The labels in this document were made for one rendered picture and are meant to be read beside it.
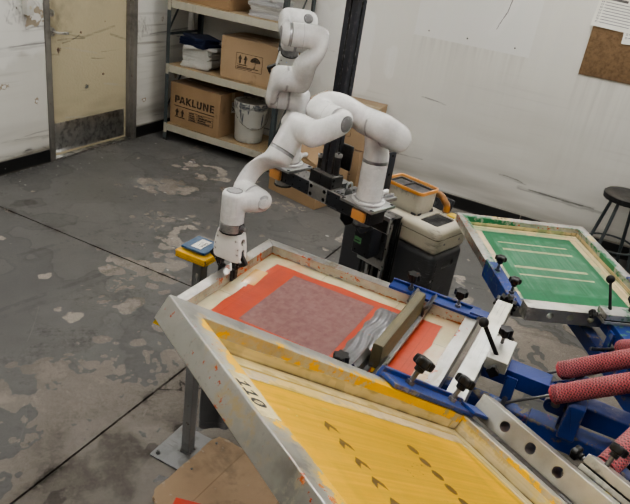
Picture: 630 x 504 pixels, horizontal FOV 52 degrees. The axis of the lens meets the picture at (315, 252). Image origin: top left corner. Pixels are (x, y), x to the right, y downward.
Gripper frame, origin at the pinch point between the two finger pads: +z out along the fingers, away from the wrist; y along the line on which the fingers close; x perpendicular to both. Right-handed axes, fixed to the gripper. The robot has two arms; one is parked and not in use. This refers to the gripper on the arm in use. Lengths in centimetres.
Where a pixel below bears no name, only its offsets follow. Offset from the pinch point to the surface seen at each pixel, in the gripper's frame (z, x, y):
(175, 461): 97, -3, 19
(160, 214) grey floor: 98, -187, 179
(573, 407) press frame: -6, 8, -109
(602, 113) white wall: -8, -380, -80
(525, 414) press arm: 6, 1, -99
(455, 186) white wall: 80, -380, 15
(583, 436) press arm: 6, 1, -114
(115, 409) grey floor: 98, -13, 60
